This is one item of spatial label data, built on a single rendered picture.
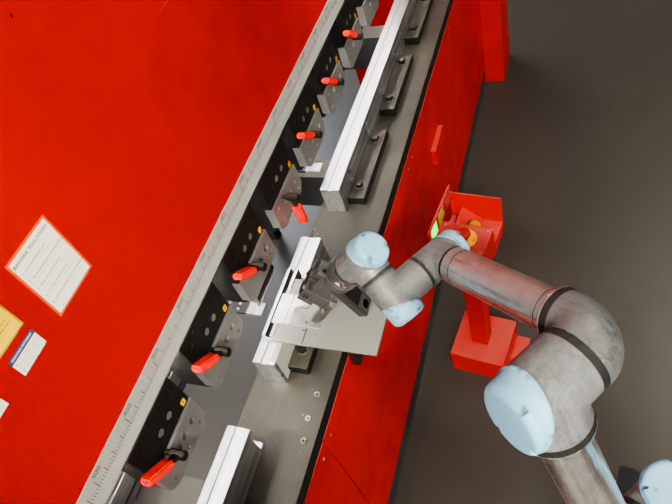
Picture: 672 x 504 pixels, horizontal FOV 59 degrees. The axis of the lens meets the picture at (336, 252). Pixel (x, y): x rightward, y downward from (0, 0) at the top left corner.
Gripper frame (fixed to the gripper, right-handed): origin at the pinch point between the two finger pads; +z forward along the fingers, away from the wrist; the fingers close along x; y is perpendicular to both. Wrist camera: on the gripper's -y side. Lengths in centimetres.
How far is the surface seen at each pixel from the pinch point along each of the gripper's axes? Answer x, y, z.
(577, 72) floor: -220, -106, 44
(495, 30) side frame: -215, -54, 46
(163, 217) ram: 15, 39, -36
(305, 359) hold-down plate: 8.2, -4.3, 9.7
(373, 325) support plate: 1.6, -12.1, -9.4
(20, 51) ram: 17, 61, -62
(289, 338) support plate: 7.8, 2.8, 3.3
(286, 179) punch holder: -20.2, 20.4, -14.7
